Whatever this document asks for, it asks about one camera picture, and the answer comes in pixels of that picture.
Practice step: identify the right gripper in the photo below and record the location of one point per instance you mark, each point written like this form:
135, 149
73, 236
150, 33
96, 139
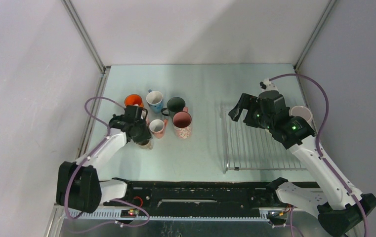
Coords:
246, 101

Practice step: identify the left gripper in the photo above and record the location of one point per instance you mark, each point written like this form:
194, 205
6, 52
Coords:
146, 135

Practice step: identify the beige mug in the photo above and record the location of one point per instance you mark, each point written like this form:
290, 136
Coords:
147, 144

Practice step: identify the small pink cup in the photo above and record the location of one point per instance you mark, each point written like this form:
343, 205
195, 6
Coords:
158, 127

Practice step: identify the orange mug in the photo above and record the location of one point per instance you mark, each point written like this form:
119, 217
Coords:
134, 100

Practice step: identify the light blue mug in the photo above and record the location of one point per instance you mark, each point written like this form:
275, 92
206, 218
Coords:
155, 100

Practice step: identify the pink patterned mug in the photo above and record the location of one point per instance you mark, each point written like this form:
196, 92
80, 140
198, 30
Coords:
182, 123

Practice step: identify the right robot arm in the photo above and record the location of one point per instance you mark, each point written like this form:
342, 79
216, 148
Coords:
341, 206

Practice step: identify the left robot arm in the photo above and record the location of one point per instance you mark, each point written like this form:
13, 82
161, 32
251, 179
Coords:
78, 184

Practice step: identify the grey black mug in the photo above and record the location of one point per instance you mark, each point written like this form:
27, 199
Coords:
174, 105

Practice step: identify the white lilac mug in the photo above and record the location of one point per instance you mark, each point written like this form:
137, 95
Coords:
302, 111

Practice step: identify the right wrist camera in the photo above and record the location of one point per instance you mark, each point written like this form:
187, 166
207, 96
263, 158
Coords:
267, 85

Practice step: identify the wire dish rack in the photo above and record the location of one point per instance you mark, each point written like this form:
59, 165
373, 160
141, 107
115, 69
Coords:
249, 148

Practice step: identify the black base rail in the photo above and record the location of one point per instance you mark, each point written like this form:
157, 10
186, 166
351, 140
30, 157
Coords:
202, 199

